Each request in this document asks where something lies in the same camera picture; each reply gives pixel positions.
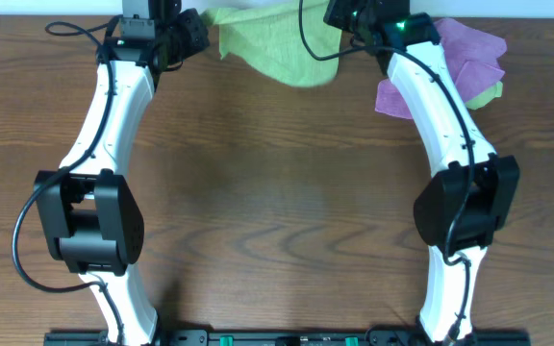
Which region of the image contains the green microfiber cloth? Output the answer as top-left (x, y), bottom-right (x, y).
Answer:
top-left (201, 0), bottom-right (341, 87)

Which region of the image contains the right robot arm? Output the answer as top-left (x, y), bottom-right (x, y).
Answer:
top-left (324, 0), bottom-right (529, 345)

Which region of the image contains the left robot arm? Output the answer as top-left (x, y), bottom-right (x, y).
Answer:
top-left (34, 1), bottom-right (210, 345)

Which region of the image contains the purple microfiber cloth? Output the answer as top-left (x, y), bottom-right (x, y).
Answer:
top-left (374, 17), bottom-right (508, 120)

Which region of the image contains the right black cable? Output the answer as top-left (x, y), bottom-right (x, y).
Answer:
top-left (297, 0), bottom-right (478, 345)

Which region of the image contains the black cable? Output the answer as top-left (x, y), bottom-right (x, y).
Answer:
top-left (11, 14), bottom-right (127, 346)
top-left (297, 0), bottom-right (478, 345)

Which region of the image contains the left black cable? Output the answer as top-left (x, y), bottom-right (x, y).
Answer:
top-left (11, 14), bottom-right (127, 346)

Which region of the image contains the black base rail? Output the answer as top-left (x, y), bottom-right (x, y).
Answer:
top-left (42, 329), bottom-right (532, 346)

